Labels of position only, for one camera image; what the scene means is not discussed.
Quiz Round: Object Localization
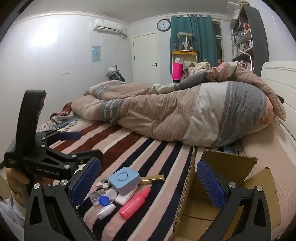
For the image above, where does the blue white contact lens case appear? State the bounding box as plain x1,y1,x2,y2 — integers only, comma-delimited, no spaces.
98,188,118,206

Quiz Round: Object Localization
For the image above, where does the light blue square case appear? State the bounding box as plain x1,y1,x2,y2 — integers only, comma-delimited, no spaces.
108,167,140,195

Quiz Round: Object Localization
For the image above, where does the pink red bottle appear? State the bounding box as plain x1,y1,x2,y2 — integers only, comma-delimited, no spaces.
118,187,151,220

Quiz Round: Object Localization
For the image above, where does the gold rectangular bar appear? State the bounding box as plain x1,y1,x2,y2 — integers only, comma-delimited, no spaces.
140,174,165,185

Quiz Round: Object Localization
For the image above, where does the person's left hand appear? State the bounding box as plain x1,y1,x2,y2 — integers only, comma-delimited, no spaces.
4,167,47,208

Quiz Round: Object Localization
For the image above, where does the clear plastic blister pack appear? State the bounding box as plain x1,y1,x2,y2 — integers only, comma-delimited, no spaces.
89,190,105,205

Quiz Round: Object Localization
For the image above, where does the clear tape dispenser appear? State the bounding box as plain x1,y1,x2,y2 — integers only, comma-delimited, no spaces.
96,179,111,191

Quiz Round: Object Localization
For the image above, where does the crumpled patterned cloth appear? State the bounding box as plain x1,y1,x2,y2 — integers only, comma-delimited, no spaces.
48,102,76,130

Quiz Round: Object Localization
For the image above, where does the small white bottle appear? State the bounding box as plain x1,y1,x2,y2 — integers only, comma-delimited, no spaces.
96,203,116,220

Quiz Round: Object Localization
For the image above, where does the person's grey sleeve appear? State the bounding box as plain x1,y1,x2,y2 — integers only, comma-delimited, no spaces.
1,196,27,241

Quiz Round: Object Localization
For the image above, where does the white flat case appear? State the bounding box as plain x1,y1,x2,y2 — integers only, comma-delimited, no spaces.
114,185,138,206

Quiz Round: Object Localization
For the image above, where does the cardboard box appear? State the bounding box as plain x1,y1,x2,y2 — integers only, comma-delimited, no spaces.
170,150,281,240

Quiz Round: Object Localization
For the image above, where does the pink ribbed bed sheet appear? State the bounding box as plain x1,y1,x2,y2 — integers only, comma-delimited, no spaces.
238,123,295,240

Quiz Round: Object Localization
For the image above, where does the striped fleece blanket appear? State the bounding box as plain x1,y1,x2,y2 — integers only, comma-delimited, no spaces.
36,116,197,241

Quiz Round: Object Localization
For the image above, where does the pink grey striped duvet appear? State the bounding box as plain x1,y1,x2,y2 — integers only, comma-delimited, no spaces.
71,62,286,148

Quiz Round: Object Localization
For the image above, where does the white air conditioner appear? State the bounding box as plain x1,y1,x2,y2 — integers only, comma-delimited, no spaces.
93,19,127,39

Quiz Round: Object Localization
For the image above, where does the white door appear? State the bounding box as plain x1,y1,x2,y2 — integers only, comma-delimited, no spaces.
132,33,159,84

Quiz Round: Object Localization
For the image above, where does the magenta gift bag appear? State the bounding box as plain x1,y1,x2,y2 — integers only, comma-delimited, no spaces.
171,62,183,80

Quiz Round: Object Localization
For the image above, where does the white headboard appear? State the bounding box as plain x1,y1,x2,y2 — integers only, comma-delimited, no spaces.
261,61,295,141

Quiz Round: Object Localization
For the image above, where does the yellow shelf cabinet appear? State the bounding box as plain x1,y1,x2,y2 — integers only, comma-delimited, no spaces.
171,51,198,75

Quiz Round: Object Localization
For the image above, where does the beige puffy jacket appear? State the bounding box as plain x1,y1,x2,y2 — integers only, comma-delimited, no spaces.
190,62,211,75

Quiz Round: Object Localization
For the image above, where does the glass display case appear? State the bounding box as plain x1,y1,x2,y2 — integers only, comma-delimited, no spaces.
177,32,193,51

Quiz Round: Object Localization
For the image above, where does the dark bookshelf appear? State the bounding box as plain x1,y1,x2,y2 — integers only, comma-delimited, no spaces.
227,1,269,76

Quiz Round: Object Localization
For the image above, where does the teal curtain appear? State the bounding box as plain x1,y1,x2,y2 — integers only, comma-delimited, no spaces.
170,14,218,67

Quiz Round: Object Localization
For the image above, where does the blue wall poster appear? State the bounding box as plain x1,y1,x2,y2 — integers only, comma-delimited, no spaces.
91,46,101,62

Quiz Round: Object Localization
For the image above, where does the round wall clock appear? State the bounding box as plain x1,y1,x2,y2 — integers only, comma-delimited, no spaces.
157,19,171,32

